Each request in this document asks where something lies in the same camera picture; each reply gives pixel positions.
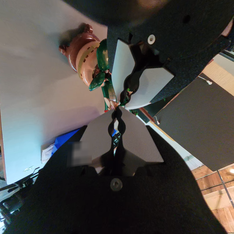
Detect white desk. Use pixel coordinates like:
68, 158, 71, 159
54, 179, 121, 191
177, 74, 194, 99
0, 0, 117, 185

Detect white paper bag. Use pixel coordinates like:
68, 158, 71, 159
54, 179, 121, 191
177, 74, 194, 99
41, 142, 55, 164

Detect dark toy set box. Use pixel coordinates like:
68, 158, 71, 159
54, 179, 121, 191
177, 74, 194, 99
132, 97, 173, 125

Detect blue box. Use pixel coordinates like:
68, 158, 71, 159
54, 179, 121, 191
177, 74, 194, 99
52, 128, 82, 156

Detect thin metal pole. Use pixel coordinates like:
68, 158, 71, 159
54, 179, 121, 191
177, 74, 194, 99
216, 169, 234, 207

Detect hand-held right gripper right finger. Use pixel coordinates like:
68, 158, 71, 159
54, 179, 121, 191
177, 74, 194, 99
114, 106, 164, 177

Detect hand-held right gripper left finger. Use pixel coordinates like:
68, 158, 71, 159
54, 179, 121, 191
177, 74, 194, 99
80, 109, 115, 167

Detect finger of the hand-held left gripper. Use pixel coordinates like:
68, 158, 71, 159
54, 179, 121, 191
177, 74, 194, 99
111, 39, 140, 106
125, 67, 174, 110

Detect dark metal frame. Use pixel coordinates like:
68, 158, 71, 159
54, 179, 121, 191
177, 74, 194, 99
0, 166, 41, 227

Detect toy brick potted plant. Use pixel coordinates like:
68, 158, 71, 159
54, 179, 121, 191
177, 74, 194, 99
59, 23, 132, 112

